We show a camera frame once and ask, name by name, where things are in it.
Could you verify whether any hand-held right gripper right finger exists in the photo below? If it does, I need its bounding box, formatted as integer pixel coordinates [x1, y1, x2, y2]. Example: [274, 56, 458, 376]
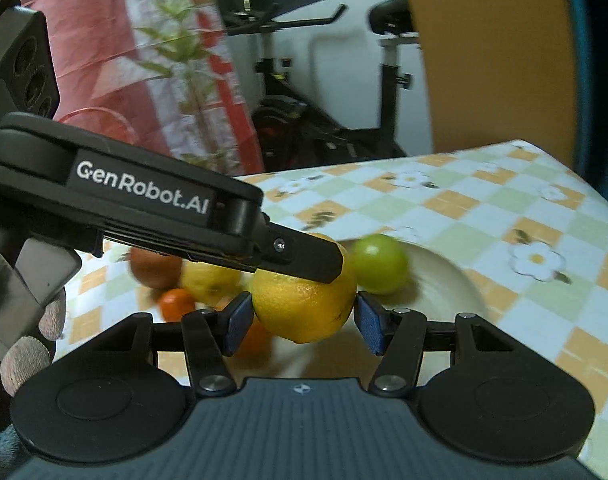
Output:
[355, 290, 517, 397]

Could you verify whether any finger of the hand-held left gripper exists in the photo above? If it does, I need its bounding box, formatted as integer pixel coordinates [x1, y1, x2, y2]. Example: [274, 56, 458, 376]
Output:
[256, 215, 346, 284]

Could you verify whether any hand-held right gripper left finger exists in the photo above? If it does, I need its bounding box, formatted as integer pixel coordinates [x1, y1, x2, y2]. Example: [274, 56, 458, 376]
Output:
[96, 291, 254, 397]

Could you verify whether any yellow lemon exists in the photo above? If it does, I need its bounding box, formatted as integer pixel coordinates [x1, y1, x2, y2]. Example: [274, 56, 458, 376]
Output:
[181, 259, 246, 307]
[250, 232, 359, 345]

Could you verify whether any small orange tangerine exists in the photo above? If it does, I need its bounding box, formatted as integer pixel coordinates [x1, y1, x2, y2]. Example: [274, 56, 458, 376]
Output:
[236, 317, 273, 357]
[158, 287, 197, 322]

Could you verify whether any beige round plate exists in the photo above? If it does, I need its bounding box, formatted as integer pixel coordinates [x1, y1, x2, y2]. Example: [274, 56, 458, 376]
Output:
[276, 240, 486, 381]

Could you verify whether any red apple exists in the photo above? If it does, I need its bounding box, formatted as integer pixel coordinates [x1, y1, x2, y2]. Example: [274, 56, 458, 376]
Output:
[129, 249, 185, 290]

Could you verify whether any person's left hand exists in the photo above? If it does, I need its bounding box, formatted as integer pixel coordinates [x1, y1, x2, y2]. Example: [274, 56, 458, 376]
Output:
[0, 290, 69, 398]

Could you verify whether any green lime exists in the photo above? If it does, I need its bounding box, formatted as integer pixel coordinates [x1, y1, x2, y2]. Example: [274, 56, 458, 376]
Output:
[351, 234, 410, 295]

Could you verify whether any black exercise bike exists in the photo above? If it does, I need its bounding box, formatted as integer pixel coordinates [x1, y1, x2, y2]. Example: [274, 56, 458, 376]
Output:
[224, 0, 421, 172]

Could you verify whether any wooden board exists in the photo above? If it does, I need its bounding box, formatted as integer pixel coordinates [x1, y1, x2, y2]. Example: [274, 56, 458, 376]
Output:
[400, 0, 585, 171]

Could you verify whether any blue curtain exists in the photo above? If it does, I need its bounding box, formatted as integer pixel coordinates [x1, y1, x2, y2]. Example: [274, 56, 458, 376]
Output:
[558, 0, 608, 217]

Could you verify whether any printed wall cloth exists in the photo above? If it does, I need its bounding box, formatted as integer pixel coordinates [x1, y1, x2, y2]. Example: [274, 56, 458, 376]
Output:
[0, 0, 266, 181]

